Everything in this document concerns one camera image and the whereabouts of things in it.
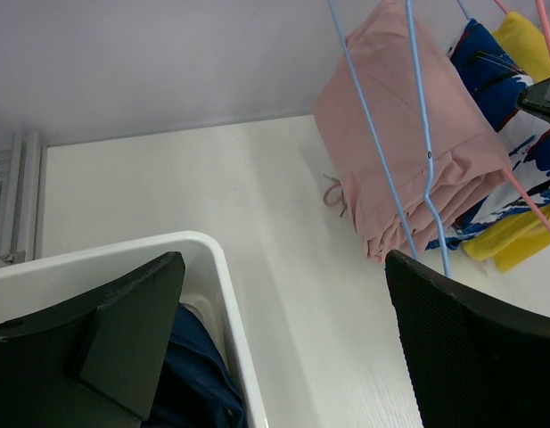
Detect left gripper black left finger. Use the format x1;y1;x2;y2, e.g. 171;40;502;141
0;251;185;427

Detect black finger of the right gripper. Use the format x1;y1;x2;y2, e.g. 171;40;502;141
515;78;550;124

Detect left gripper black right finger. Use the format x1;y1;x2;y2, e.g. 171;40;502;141
385;251;550;427

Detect pink wire hanger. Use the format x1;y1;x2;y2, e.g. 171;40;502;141
493;1;550;257

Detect navy blue trousers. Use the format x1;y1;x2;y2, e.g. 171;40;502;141
147;302;245;428

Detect pink trousers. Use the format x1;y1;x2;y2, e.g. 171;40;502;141
313;1;510;262

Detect light blue wire hanger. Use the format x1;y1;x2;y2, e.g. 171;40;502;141
326;0;476;278

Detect yellow trousers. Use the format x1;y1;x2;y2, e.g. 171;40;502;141
463;12;550;272

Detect blue white patterned trousers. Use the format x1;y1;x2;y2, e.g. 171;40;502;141
446;19;550;250

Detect white plastic basket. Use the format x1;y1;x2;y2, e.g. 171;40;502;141
0;231;269;427

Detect left aluminium frame strut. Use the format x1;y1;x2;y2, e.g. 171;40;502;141
0;130;48;268

